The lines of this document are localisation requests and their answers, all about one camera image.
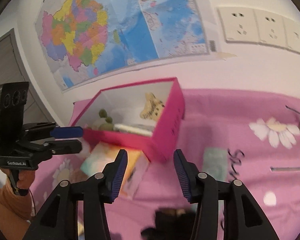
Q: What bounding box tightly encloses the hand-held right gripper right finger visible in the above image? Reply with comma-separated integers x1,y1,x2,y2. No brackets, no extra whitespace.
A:
173,149,280,240

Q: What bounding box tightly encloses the white wall socket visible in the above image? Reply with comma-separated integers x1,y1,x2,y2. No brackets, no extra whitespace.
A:
255,10,288,47
217,7,260,43
282,17,300,55

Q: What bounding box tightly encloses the pink cardboard box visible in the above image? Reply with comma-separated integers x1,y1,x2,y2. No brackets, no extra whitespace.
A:
69,77,185,163

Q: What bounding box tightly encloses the person's left hand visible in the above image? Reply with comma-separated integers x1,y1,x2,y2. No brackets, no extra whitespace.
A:
0,166,35,198

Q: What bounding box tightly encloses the colourful wall map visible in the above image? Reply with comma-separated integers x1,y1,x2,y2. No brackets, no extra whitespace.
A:
35,0,210,93

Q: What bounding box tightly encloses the pink floral bed sheet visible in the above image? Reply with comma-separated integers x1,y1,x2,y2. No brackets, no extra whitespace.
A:
30,89,300,240

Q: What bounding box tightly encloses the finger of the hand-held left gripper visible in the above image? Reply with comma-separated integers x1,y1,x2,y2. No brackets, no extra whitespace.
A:
22,122,83,140
27,139,82,158

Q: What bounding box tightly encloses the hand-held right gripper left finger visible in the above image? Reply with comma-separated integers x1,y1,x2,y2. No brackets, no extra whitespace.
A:
22,149,128,240

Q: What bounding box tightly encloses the beige plush toy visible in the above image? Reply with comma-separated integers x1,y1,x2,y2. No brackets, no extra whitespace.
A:
140,92,165,123

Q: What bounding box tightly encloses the green plush toy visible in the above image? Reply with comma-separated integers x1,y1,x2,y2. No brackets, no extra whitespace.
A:
91,109,115,131

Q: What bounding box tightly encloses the black scrunchie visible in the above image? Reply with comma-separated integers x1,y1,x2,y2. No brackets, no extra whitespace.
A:
141,207,198,240

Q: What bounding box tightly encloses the person's left forearm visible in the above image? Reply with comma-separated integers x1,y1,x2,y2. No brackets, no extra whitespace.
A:
0,182,35,230

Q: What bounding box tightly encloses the colourful small carton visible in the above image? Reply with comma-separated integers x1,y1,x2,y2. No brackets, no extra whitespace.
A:
80,141,150,200

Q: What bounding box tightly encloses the grey door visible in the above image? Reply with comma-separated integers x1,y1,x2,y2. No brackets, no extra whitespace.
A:
0,29,53,140

